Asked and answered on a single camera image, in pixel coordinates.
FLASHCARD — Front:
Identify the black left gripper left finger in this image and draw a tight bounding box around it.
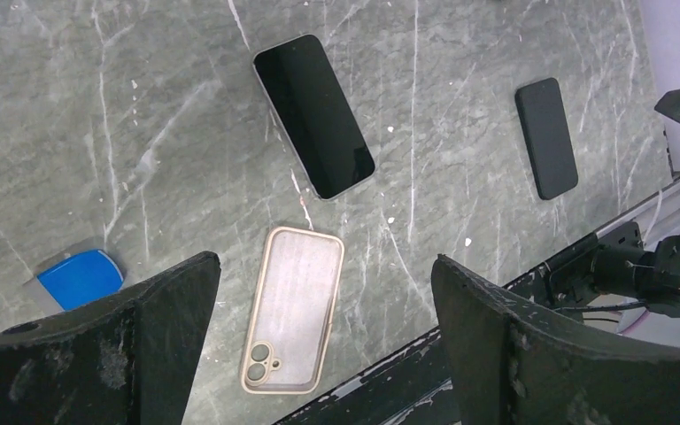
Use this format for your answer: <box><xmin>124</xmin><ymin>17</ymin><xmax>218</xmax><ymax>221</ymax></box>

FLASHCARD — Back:
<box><xmin>0</xmin><ymin>251</ymin><xmax>221</xmax><ymax>424</ymax></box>

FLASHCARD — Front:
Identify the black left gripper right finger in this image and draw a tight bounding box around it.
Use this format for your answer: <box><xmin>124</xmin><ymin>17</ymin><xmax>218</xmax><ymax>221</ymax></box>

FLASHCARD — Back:
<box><xmin>431</xmin><ymin>255</ymin><xmax>680</xmax><ymax>424</ymax></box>

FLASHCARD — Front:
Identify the black smartphone silver edge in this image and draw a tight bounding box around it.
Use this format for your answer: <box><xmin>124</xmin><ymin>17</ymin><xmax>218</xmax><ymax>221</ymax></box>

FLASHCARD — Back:
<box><xmin>252</xmin><ymin>34</ymin><xmax>375</xmax><ymax>200</ymax></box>

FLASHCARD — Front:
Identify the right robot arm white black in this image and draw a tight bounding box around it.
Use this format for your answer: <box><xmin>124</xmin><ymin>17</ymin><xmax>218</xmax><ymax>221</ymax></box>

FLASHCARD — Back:
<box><xmin>540</xmin><ymin>221</ymin><xmax>680</xmax><ymax>318</ymax></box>

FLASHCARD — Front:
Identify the small matte black phone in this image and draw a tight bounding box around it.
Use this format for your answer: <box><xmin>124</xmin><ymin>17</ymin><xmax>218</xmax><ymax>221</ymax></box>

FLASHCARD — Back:
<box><xmin>514</xmin><ymin>77</ymin><xmax>578</xmax><ymax>200</ymax></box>

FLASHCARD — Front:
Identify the small blue block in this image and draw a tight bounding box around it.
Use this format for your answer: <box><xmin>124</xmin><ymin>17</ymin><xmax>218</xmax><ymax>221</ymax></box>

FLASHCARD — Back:
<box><xmin>36</xmin><ymin>249</ymin><xmax>124</xmax><ymax>311</ymax></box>

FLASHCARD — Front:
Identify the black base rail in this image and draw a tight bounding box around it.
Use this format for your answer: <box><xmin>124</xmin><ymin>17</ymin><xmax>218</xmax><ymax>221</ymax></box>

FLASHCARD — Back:
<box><xmin>280</xmin><ymin>222</ymin><xmax>643</xmax><ymax>424</ymax></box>

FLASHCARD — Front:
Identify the aluminium frame rail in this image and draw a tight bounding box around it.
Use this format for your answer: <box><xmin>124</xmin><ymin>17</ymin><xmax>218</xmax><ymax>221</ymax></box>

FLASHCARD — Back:
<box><xmin>595</xmin><ymin>175</ymin><xmax>680</xmax><ymax>249</ymax></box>

